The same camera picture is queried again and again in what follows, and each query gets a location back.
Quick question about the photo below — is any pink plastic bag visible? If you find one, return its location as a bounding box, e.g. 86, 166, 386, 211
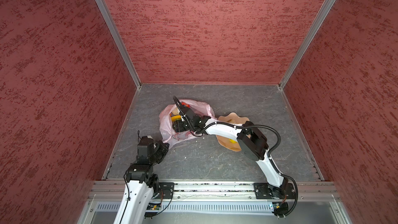
159, 99, 215, 148

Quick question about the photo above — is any yellow fake fruit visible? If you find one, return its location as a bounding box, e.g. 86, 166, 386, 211
171, 115, 181, 122

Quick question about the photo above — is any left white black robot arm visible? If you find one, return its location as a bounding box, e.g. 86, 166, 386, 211
114, 136, 170, 224

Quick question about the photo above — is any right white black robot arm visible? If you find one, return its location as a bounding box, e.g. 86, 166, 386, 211
176, 101, 288, 199

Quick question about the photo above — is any beige fake fruit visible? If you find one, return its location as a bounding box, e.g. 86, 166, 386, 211
171, 108, 180, 116

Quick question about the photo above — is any red fake fruit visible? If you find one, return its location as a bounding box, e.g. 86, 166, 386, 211
181, 102, 190, 108

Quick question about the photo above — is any left small circuit board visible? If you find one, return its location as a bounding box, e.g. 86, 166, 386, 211
147, 202, 162, 212

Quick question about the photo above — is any small circuit board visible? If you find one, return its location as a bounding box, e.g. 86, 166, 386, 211
147, 202, 162, 212
272, 202, 289, 218

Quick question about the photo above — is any right small circuit board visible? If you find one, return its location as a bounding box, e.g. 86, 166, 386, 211
272, 202, 289, 218

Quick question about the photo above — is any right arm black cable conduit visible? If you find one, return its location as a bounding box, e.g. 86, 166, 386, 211
172, 95, 282, 158

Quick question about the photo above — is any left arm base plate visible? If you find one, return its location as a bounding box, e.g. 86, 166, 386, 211
155, 182, 175, 200

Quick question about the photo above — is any aluminium front rail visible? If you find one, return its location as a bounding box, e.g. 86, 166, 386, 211
88, 180, 341, 202

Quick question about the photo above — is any white slotted cable duct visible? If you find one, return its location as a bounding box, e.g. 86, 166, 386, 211
93, 201, 280, 216

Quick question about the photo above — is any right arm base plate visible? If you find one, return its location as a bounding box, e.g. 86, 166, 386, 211
254, 183, 296, 200

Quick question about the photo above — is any left aluminium corner post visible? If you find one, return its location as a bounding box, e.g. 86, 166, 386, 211
95, 0, 142, 90

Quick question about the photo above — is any aluminium corner post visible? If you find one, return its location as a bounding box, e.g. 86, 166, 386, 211
95, 0, 142, 90
279, 0, 336, 91

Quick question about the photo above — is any right aluminium corner post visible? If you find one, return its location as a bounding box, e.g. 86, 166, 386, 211
279, 0, 336, 91

